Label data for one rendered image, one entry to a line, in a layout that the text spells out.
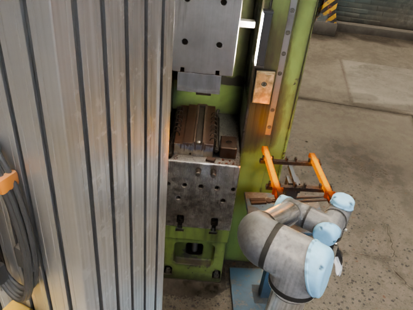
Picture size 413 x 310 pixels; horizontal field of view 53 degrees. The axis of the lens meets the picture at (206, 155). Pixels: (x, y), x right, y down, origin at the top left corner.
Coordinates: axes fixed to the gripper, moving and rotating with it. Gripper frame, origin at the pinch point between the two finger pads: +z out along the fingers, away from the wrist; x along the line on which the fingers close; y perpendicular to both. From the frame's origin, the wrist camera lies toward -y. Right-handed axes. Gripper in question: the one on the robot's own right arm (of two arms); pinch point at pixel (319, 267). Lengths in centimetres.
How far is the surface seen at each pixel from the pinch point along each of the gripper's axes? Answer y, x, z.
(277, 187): -32.7, -27.2, -4.0
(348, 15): -660, -74, 65
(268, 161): -52, -37, -3
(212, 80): -46, -69, -40
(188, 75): -41, -79, -41
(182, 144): -41, -80, -4
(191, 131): -53, -81, -6
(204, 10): -43, -75, -71
